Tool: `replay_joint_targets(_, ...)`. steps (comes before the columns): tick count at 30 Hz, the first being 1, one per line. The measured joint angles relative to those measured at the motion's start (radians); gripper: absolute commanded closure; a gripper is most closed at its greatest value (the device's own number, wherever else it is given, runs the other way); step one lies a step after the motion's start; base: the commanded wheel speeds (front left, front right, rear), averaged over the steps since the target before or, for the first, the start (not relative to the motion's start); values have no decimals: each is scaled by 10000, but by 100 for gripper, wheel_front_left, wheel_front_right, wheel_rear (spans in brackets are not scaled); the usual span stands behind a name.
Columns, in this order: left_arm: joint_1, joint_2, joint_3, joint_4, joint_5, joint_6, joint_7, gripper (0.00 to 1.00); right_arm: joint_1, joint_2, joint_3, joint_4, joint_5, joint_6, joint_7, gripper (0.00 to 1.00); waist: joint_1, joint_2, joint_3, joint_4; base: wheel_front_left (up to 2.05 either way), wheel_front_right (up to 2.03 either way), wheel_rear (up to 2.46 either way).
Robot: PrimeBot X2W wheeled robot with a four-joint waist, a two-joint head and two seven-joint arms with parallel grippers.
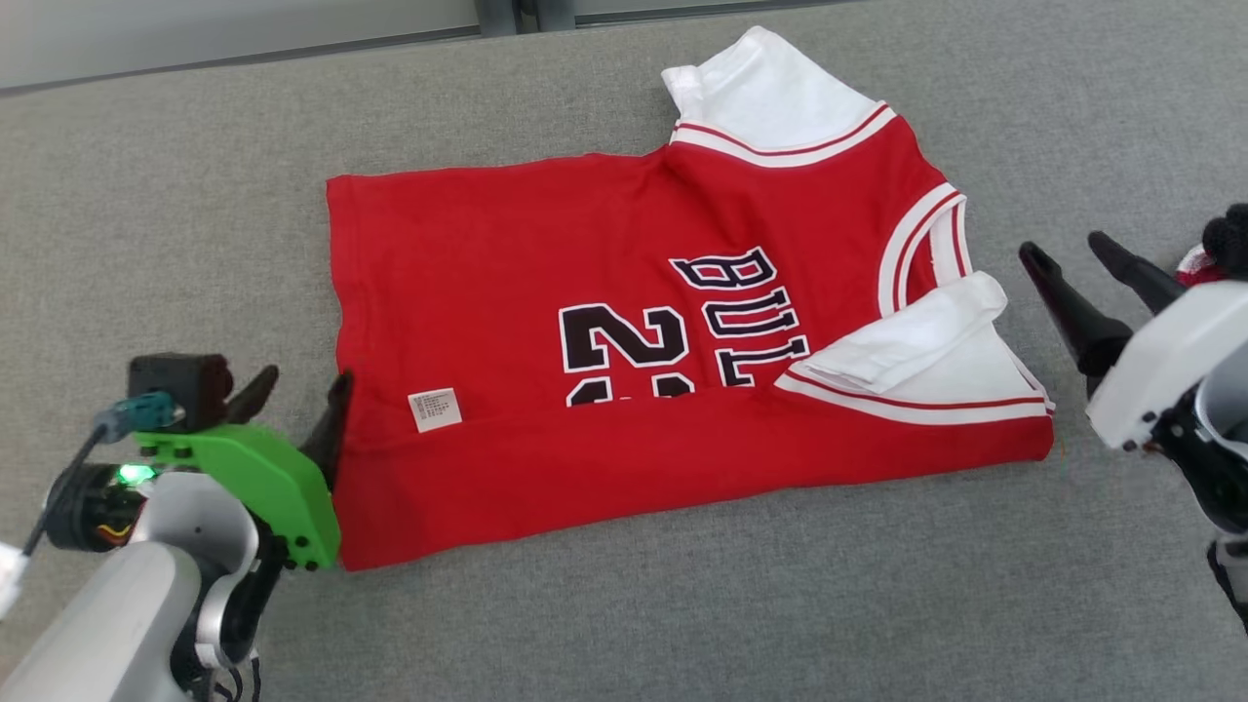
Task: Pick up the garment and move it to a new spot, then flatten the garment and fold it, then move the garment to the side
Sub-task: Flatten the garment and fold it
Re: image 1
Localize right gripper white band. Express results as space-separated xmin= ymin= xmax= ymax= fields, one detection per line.
xmin=1019 ymin=231 xmax=1248 ymax=451

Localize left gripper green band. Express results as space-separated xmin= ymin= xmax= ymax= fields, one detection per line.
xmin=44 ymin=365 xmax=355 ymax=571

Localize red basketball jersey white sleeves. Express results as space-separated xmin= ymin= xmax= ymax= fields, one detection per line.
xmin=327 ymin=26 xmax=1056 ymax=571

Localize grey fabric sofa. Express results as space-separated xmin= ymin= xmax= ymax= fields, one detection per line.
xmin=0 ymin=0 xmax=1248 ymax=702

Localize teal left camera connector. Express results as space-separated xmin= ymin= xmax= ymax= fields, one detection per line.
xmin=95 ymin=392 xmax=186 ymax=446

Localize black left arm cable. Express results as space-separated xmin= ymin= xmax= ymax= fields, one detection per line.
xmin=19 ymin=427 xmax=108 ymax=559

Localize white left cable tag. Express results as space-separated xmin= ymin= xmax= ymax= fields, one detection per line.
xmin=0 ymin=541 xmax=26 ymax=621

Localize grey wall skirting strip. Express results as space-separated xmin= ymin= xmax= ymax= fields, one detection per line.
xmin=0 ymin=24 xmax=479 ymax=98

